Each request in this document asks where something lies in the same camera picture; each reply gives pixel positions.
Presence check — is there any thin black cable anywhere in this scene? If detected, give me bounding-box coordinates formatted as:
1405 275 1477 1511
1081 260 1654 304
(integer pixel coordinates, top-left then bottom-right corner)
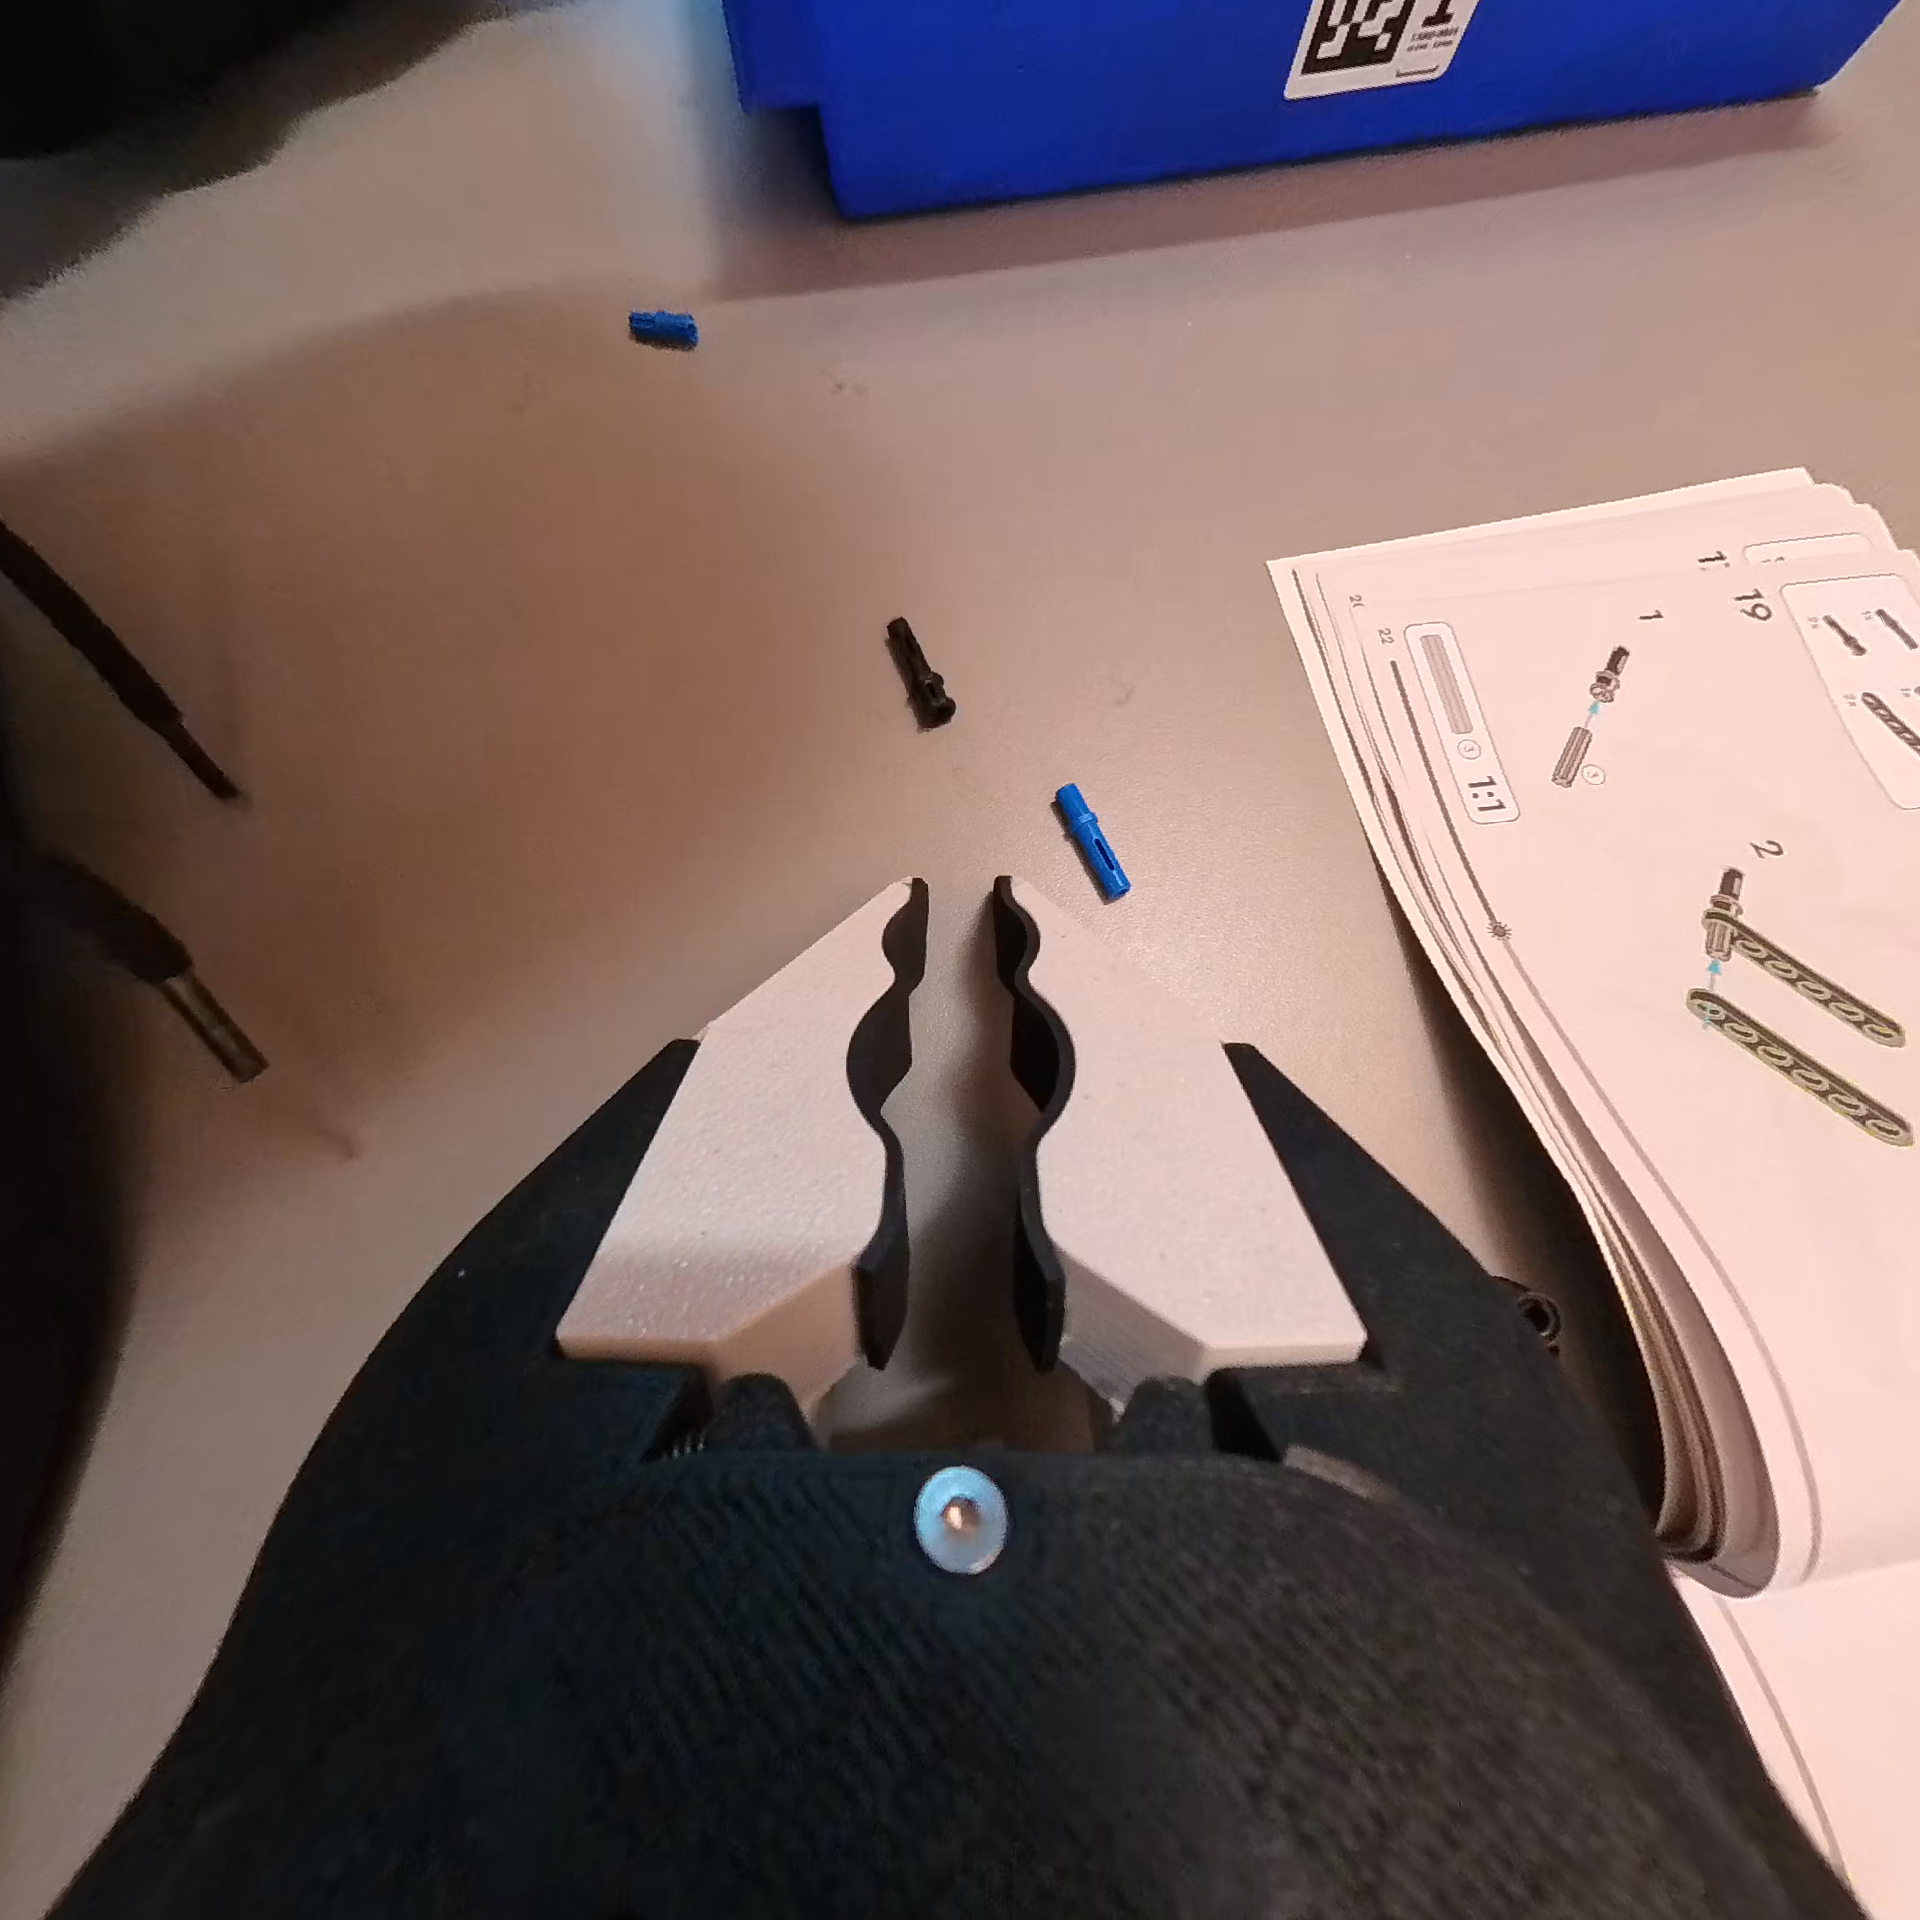
0 516 244 807

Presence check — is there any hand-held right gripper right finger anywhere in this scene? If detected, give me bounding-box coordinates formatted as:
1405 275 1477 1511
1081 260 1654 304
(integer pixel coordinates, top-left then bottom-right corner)
990 877 1369 1430

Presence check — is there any small black connector pin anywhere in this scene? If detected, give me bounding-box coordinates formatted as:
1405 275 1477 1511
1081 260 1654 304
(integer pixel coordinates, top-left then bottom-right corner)
884 614 960 731

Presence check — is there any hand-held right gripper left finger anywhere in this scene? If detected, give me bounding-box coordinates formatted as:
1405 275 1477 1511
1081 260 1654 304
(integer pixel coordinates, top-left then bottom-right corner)
554 877 933 1445

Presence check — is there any blue plastic bin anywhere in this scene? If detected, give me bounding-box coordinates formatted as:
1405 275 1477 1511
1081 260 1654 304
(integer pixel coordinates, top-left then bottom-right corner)
720 0 1906 223

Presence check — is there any grey desk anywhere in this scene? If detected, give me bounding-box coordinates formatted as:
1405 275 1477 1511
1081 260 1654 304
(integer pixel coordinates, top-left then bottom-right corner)
0 0 1920 1711

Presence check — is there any black cable with metal tip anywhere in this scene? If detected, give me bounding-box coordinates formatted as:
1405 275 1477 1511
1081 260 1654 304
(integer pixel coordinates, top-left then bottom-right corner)
22 848 272 1086

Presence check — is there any white instruction booklet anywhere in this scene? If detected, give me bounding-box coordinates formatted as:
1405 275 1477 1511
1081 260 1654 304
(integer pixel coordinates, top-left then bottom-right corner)
1264 469 1920 1920

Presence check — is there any black white code sticker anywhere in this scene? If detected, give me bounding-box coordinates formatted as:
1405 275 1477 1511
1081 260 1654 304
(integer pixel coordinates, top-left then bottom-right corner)
1281 0 1482 104

